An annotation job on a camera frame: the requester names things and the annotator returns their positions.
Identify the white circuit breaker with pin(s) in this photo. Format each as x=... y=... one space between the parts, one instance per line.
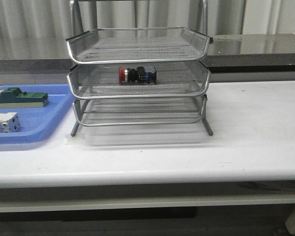
x=9 y=122

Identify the grey stone counter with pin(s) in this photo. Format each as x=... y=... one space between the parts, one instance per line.
x=230 y=58

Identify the grey pleated curtain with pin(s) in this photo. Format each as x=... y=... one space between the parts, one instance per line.
x=51 y=18

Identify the green terminal block module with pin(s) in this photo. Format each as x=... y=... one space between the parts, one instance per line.
x=16 y=98

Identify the blue plastic tray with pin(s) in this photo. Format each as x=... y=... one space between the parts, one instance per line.
x=37 y=124

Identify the red emergency stop button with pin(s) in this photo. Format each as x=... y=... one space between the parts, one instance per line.
x=142 y=75

